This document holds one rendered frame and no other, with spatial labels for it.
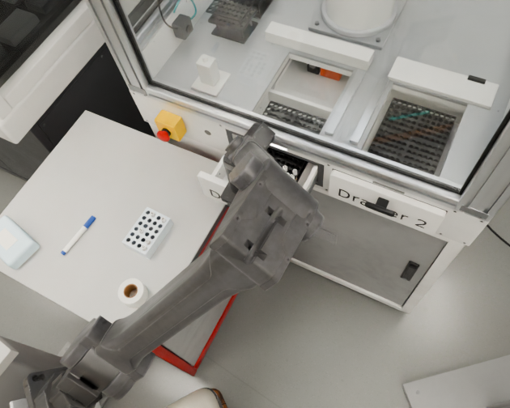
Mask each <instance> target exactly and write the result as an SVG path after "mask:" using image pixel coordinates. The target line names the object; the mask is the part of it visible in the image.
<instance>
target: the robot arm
mask: <svg viewBox="0 0 510 408"><path fill-rule="evenodd" d="M275 135H276V133H275V132H274V131H273V130H272V129H270V128H269V127H268V126H267V125H266V124H265V123H264V122H263V123H262V124H261V123H257V122H256V123H253V125H252V126H251V127H250V129H249V130H248V131H247V133H246V134H245V135H244V137H243V138H242V137H240V136H239V135H237V136H236V137H235V138H233V140H232V141H231V142H230V144H229V145H228V146H227V148H226V149H225V151H226V153H225V154H224V157H223V165H224V167H225V170H226V173H227V178H228V181H229V182H228V183H227V186H226V188H225V189H224V191H223V193H222V194H221V196H220V197H221V199H222V201H223V202H226V203H229V202H230V203H231V205H230V207H229V208H228V210H227V213H226V214H225V216H224V218H223V221H222V222H221V224H220V225H219V228H218V230H217V232H216V233H215V235H214V237H213V239H212V241H211V243H210V245H209V248H208V249H207V250H206V251H205V252H204V253H203V254H202V255H200V256H199V257H198V258H197V259H196V260H194V261H193V262H192V263H191V264H190V265H188V266H187V267H186V268H185V269H184V270H182V271H181V272H180V273H179V274H178V275H177V276H176V277H175V278H174V279H172V280H171V281H170V282H169V283H168V284H166V285H165V286H164V287H163V288H161V289H160V290H159V291H158V292H157V293H155V294H154V295H153V296H152V297H151V298H150V299H149V300H148V301H147V302H146V303H144V304H143V305H142V306H141V307H140V308H138V309H137V310H136V311H135V312H133V313H131V314H130V315H129V316H127V317H124V318H121V319H117V320H115V321H114V322H113V323H111V322H109V321H108V320H106V319H105V318H103V317H102V316H101V315H99V316H98V317H97V318H96V319H95V318H93V319H92V320H91V321H90V322H89V323H88V324H87V325H86V326H85V327H84V328H83V330H82V331H81V332H80V333H79V335H78V336H77V337H76V339H75V340H74V341H73V342H72V343H71V345H70V346H69V348H68V349H67V351H66V353H65V354H64V355H63V356H62V359H61V360H60V363H61V364H63V365H64V366H65V367H62V368H54V369H49V370H45V371H40V372H33V373H30V374H29V375H28V376H27V377H26V378H25V379H24V380H23V388H24V392H25V396H26V398H27V401H28V407H29V408H95V406H96V403H97V402H98V401H99V400H101V399H102V393H104V394H105V395H107V396H108V397H112V398H114V399H115V400H117V401H118V400H120V399H122V398H123V397H124V396H125V395H126V394H127V393H128V392H129V391H130V389H131V388H132V387H133V385H134V384H135V382H136V381H138V380H140V379H142V378H143V377H144V376H145V374H146V373H147V370H148V369H149V367H150V366H151V363H152V361H153V359H154V358H155V353H153V352H152V351H153V350H154V349H156V348H157V347H158V346H160V345H162V344H163V343H164V342H166V341H167V340H168V339H170V338H171V337H173V336H174V335H176V334H177V333H179V332H180V331H182V330H183V329H184V328H185V327H187V326H188V325H190V324H191V323H193V322H194V321H196V320H197V319H198V318H199V317H201V316H203V315H204V314H205V313H207V312H209V311H210V310H211V309H212V308H214V307H215V306H217V305H218V304H220V303H221V302H223V301H224V300H225V299H227V298H229V297H231V296H233V295H235V294H237V293H239V292H241V291H245V290H250V289H253V288H254V287H257V286H260V288H261V289H262V290H264V291H266V290H268V289H269V288H271V287H272V286H273V285H275V284H276V283H278V281H279V280H280V278H281V277H282V275H283V273H284V271H285V269H286V268H287V266H288V264H289V262H290V260H291V259H292V257H293V255H294V253H295V251H296V250H297V248H298V246H299V244H300V242H305V241H308V240H309V239H310V238H311V237H313V236H314V235H315V234H316V233H317V231H318V230H319V228H320V227H321V225H322V224H323V221H324V216H323V215H322V214H321V213H320V212H319V210H318V206H319V202H318V201H317V200H316V199H315V198H314V197H313V196H312V195H311V194H310V193H309V192H307V191H306V190H305V189H304V188H303V187H302V186H301V185H300V184H299V183H298V182H296V181H295V180H294V179H293V178H292V177H291V176H290V175H289V174H288V173H287V171H285V170H284V169H283V168H282V167H281V166H280V165H279V164H278V163H277V162H276V161H275V158H274V157H273V156H271V155H270V154H269V153H268V152H267V149H268V147H269V146H270V144H271V143H272V142H273V141H274V136H275Z"/></svg>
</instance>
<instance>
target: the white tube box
mask: <svg viewBox="0 0 510 408"><path fill-rule="evenodd" d="M152 211H153V212H154V213H155V217H151V215H150V213H151V212H152ZM162 217H164V218H165V219H166V222H165V223H163V222H162V221H161V218H162ZM173 224H174V223H173V221H172V220H171V219H170V218H169V217H167V216H165V215H162V214H160V213H159V212H157V211H155V210H152V209H151V208H149V207H147V208H146V209H145V210H144V211H143V213H142V214H141V216H140V217H139V219H138V220H137V222H136V223H135V224H134V226H133V227H132V228H131V229H130V231H129V233H128V234H127V235H126V237H125V238H124V240H123V241H122V243H123V244H124V245H125V247H127V248H128V249H131V250H133V251H135V252H136V253H138V254H140V255H142V256H144V257H145V258H147V259H149V260H150V259H151V257H152V255H153V254H154V252H155V251H156V249H157V248H158V247H159V245H160V244H161V242H162V241H163V239H164V237H165V236H166V235H167V234H168V232H169V231H170V229H171V228H172V226H173ZM139 228H142V229H143V231H144V233H143V234H141V233H140V232H139V231H138V229H139ZM146 240H149V241H150V242H151V244H149V245H147V244H146ZM143 245H146V247H147V250H146V251H143V250H142V246H143Z"/></svg>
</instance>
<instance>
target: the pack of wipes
mask: <svg viewBox="0 0 510 408"><path fill-rule="evenodd" d="M39 247H40V246H39V244H38V243H36V242H35V241H34V240H33V239H32V238H31V237H30V236H29V235H28V234H27V233H26V232H25V231H24V230H23V229H22V228H21V227H20V226H19V225H18V224H17V223H16V222H15V221H13V220H12V219H11V218H9V217H8V216H6V215H4V216H2V217H1V218H0V258H1V259H2V260H3V261H4V262H5V263H6V264H7V265H8V266H9V267H10V268H12V269H13V270H17V269H18V268H19V267H20V266H21V265H22V264H23V263H24V262H25V261H26V260H27V259H28V258H29V257H30V256H31V255H32V254H33V253H34V252H35V251H36V250H37V249H38V248H39Z"/></svg>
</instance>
